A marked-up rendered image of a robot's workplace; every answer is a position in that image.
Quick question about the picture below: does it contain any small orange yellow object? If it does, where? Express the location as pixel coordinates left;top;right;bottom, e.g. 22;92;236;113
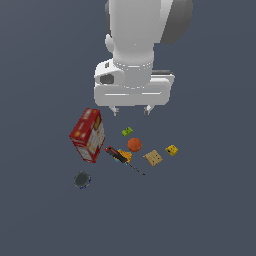
116;149;133;162

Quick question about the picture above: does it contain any orange ball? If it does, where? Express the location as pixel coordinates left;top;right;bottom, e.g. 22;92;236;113
127;137;143;153

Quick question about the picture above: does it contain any small yellow block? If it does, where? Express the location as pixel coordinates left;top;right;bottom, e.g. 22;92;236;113
165;144;179;157

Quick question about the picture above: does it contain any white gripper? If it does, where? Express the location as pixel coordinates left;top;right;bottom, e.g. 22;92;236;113
93;58;176;117

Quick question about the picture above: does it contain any red black screwdriver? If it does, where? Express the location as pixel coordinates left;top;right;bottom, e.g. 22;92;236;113
105;145;146;176

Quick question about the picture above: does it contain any tan wooden block with holes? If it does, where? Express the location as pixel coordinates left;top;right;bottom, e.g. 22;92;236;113
142;149;164;167

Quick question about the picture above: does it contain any small green block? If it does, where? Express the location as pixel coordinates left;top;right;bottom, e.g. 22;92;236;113
121;126;134;137

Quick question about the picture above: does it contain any dark grey round can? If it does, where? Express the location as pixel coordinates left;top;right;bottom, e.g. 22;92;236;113
73;170;92;190

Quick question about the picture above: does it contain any red cracker box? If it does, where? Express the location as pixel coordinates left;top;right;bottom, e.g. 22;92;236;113
68;107;106;164

